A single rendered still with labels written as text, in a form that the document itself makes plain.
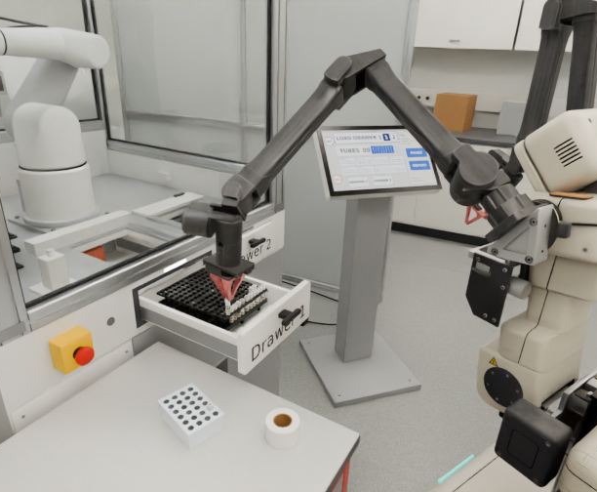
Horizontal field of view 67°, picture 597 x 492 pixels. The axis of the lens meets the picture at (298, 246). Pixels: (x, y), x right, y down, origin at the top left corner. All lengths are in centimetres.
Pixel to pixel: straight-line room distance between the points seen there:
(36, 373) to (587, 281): 116
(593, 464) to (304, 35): 238
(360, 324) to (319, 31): 161
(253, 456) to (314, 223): 214
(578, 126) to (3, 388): 123
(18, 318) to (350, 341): 161
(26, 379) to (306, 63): 221
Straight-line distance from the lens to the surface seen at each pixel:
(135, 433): 103
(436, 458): 206
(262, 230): 152
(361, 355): 238
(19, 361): 106
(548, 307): 118
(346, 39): 269
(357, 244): 203
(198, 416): 98
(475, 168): 96
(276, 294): 121
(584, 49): 138
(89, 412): 110
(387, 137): 200
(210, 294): 117
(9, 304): 100
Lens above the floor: 147
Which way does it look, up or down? 23 degrees down
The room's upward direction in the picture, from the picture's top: 2 degrees clockwise
